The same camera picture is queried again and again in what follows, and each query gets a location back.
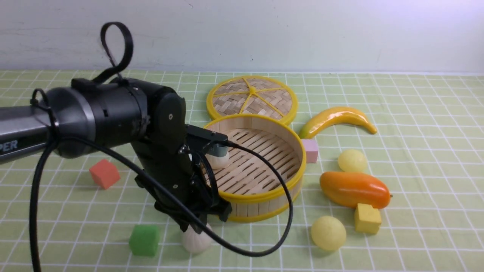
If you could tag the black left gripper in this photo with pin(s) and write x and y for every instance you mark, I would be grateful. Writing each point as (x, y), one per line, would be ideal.
(183, 172)

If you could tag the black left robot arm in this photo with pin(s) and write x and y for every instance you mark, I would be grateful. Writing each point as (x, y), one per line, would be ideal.
(89, 116)

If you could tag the bamboo steamer tray yellow rim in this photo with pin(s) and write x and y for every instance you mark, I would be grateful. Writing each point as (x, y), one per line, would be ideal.
(246, 182)

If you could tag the red foam cube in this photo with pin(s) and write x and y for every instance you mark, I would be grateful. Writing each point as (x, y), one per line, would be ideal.
(104, 174)

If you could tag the green foam cube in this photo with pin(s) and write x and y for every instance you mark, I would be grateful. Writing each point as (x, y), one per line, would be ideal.
(144, 240)

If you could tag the orange plastic mango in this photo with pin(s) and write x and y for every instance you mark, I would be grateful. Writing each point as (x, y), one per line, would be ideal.
(349, 189)

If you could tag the pink foam cube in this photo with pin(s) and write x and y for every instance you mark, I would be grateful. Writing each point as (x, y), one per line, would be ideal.
(311, 150)

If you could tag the green checkered tablecloth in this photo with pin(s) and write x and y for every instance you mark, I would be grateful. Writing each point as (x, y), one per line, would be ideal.
(429, 151)

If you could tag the woven bamboo steamer lid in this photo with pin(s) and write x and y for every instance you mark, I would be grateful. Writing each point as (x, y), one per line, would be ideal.
(259, 95)

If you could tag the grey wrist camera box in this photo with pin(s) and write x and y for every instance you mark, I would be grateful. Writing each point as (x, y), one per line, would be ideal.
(206, 141)

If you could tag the yellow bun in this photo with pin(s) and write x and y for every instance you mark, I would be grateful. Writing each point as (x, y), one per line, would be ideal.
(352, 160)
(328, 233)

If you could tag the white bun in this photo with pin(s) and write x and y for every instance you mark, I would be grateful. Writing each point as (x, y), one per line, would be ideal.
(195, 243)
(218, 162)

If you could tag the yellow foam cube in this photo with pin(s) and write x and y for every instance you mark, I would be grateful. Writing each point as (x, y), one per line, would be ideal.
(367, 219)

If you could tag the yellow plastic banana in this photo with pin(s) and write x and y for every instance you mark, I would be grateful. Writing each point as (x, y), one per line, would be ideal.
(335, 116)

